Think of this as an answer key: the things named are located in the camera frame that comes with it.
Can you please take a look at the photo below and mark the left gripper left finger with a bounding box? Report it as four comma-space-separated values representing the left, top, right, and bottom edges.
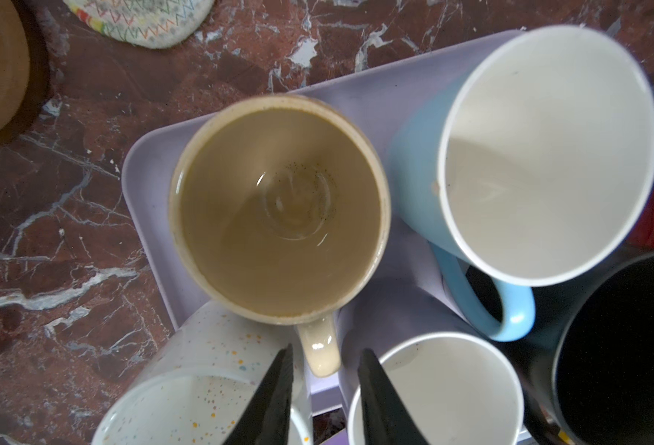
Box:
224, 344, 293, 445

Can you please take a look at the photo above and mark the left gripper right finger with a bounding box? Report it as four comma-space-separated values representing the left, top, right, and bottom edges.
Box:
358, 349, 428, 444

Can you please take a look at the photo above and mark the beige ceramic mug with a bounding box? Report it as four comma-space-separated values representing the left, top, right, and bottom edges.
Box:
168, 94, 392, 378

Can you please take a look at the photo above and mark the light blue mug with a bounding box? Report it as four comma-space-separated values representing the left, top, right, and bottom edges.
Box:
385, 25, 654, 342

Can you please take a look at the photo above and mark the multicolour woven coaster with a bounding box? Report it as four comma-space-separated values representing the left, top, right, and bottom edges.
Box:
65, 0, 215, 49

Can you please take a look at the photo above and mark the left brown wooden coaster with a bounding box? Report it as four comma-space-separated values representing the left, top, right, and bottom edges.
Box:
0, 1, 50, 145

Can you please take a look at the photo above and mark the lavender mug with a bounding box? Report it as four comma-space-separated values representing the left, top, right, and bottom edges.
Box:
337, 279, 523, 444

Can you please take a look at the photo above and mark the white speckled mug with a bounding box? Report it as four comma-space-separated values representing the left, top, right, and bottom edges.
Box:
92, 300, 313, 444

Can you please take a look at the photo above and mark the black mug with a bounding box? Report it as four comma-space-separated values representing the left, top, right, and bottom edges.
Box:
510, 248, 654, 444

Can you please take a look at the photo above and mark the lavender plastic tray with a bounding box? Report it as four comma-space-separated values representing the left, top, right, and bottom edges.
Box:
121, 30, 520, 328

